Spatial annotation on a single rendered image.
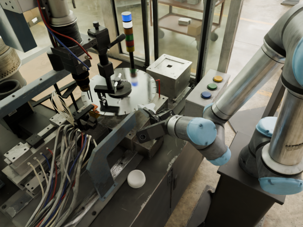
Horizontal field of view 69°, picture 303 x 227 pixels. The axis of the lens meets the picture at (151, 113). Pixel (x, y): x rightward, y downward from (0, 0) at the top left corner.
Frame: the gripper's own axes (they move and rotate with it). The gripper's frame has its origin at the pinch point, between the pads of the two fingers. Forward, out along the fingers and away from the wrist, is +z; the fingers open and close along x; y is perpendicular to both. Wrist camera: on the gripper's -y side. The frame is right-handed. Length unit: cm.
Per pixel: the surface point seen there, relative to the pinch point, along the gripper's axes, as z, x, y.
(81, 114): 4.2, 13.1, -19.8
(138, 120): 6.3, -0.4, 1.1
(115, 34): 57, 42, 29
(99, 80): 21.3, 20.8, -3.4
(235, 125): 56, -65, 107
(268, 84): 69, -56, 187
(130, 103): 2.2, 8.8, -1.0
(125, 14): 18, 44, 20
